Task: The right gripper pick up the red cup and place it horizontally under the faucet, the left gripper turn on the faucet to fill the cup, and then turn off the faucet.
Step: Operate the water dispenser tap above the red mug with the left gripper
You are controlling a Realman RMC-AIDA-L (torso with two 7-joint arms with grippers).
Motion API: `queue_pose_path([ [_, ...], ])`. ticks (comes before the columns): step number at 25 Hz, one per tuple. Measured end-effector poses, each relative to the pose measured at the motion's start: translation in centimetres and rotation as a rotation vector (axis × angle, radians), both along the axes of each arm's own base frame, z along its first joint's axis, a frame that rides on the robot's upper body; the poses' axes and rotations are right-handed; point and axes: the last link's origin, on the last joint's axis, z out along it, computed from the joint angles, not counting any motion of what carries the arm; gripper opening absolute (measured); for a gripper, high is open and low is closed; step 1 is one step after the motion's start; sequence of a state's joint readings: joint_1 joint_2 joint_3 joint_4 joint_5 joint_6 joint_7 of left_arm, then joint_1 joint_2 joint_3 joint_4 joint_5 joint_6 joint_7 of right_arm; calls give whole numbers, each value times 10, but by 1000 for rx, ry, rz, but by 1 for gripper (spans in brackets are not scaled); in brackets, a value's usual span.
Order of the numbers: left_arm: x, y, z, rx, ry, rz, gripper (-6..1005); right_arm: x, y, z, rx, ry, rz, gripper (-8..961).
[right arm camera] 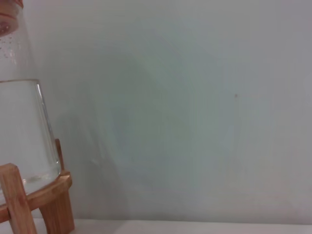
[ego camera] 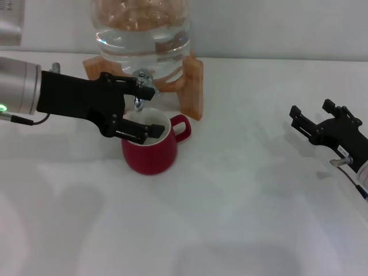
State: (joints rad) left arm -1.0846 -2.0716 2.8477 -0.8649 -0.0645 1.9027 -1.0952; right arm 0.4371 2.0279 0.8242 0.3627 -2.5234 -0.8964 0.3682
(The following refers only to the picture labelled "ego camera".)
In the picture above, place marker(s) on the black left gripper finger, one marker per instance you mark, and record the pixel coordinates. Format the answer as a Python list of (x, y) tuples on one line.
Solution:
[(141, 132), (138, 89)]

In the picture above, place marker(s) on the clear glass water dispenser jar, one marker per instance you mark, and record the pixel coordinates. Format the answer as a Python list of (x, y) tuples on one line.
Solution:
[(141, 37)]

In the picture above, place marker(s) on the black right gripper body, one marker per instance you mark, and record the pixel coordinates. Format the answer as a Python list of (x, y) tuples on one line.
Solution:
[(342, 141)]

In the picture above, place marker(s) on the red ceramic cup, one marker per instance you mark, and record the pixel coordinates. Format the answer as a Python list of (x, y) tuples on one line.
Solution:
[(149, 158)]

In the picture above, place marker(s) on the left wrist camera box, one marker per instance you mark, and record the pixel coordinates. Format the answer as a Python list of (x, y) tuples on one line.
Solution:
[(11, 23)]

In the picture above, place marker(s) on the wooden dispenser stand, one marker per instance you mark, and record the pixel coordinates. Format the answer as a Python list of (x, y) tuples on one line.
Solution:
[(192, 92)]

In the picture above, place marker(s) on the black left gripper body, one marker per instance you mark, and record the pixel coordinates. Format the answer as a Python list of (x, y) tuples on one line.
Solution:
[(77, 96)]

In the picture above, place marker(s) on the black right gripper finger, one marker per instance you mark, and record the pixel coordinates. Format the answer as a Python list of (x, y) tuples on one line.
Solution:
[(340, 110), (303, 123)]

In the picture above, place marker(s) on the chrome faucet tap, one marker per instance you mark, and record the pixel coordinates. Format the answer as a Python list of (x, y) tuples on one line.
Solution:
[(139, 100)]

